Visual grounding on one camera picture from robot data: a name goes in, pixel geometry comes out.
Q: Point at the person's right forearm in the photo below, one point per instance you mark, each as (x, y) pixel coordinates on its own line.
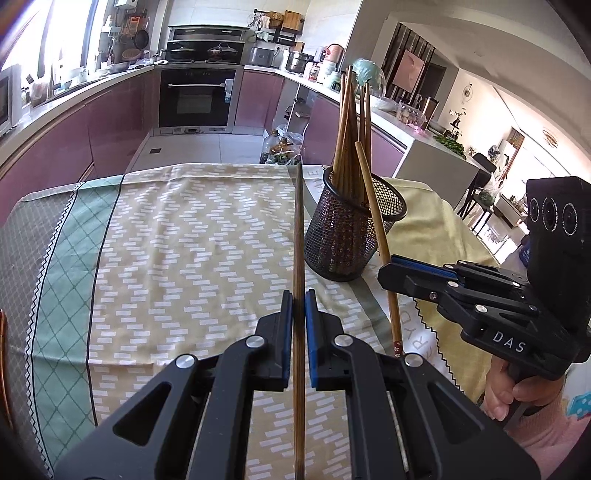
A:
(549, 438)

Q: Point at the green leafy vegetables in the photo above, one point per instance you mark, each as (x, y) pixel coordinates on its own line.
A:
(450, 144)

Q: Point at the dark thermos cup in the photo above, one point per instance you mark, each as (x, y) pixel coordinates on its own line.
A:
(431, 108)

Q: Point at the beige green patterned tablecloth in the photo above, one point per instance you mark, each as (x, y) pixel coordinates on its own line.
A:
(184, 254)

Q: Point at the pink framed wall picture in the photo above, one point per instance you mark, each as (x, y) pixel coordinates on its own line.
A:
(413, 69)

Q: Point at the pink kitchen base cabinets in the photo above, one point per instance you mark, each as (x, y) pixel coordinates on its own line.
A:
(69, 134)
(332, 124)

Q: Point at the pink electric cooker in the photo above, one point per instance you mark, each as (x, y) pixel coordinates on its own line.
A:
(334, 55)

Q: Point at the teal plastic bag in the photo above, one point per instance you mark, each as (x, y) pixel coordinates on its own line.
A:
(371, 76)

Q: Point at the dark kitchen storage rack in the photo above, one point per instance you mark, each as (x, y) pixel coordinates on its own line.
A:
(277, 34)

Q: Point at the plastic bags with oil bottle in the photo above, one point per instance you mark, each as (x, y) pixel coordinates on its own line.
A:
(281, 150)

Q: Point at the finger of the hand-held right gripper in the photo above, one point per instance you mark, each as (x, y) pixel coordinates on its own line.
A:
(401, 281)
(425, 266)

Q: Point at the silver countertop box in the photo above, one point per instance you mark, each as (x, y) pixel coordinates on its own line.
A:
(264, 56)

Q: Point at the hanging black frying pan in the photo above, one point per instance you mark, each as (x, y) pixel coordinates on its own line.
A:
(141, 38)

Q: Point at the integrated stove with hood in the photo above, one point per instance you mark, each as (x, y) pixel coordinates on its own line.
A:
(203, 34)

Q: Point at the black built-in oven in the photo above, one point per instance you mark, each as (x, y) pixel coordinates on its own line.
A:
(198, 101)

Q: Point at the black dining chair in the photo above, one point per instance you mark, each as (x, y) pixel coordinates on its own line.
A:
(482, 173)

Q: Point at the kitchen window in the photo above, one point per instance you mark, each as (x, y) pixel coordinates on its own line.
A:
(69, 27)

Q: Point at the black mesh utensil holder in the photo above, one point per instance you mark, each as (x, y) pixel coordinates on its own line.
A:
(341, 249)

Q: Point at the wooden cutting board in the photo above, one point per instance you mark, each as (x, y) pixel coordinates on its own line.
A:
(292, 21)

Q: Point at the black wok with lid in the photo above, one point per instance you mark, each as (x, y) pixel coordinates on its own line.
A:
(221, 50)
(182, 50)

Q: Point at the person's right hand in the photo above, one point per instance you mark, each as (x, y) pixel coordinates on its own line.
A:
(503, 390)

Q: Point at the stainless steel pot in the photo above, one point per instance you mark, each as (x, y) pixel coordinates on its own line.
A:
(299, 62)

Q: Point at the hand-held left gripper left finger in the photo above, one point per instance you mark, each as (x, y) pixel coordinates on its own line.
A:
(288, 344)

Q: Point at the plain yellow cloth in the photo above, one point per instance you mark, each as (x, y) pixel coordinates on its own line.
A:
(443, 230)

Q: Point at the brown wooden bowl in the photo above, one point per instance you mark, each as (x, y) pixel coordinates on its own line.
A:
(130, 55)

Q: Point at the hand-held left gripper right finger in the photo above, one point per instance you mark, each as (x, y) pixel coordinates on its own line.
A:
(314, 344)

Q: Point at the white microwave oven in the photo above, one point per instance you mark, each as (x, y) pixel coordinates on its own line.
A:
(7, 101)

